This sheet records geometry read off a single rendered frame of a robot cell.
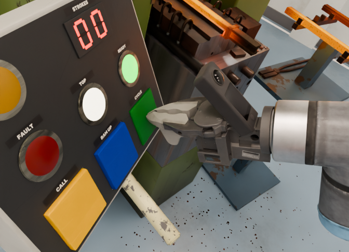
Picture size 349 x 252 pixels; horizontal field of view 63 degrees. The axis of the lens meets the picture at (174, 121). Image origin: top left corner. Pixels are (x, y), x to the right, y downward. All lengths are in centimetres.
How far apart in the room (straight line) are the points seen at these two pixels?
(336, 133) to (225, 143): 15
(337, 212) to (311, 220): 147
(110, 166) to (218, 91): 19
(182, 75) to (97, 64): 45
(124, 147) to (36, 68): 18
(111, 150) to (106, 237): 106
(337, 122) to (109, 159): 31
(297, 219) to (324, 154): 150
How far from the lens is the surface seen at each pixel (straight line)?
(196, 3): 95
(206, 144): 47
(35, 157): 34
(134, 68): 48
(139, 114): 49
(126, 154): 46
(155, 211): 83
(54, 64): 36
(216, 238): 160
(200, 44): 82
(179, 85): 85
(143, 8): 81
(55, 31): 37
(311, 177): 216
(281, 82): 134
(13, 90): 32
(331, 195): 48
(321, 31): 120
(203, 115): 45
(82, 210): 41
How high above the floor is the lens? 138
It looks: 45 degrees down
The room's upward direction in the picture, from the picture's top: 21 degrees clockwise
